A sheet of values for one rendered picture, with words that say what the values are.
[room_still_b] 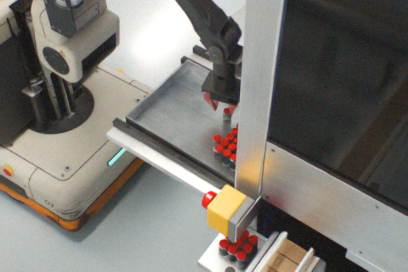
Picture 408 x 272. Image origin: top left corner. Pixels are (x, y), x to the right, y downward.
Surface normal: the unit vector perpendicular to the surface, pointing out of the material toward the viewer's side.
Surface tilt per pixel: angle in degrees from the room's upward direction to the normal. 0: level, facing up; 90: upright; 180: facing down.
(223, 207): 0
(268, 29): 90
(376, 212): 90
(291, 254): 0
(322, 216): 90
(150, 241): 0
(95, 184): 90
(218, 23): 55
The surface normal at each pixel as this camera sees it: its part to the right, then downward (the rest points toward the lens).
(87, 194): 0.83, 0.43
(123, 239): 0.00, -0.65
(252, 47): -0.59, 0.62
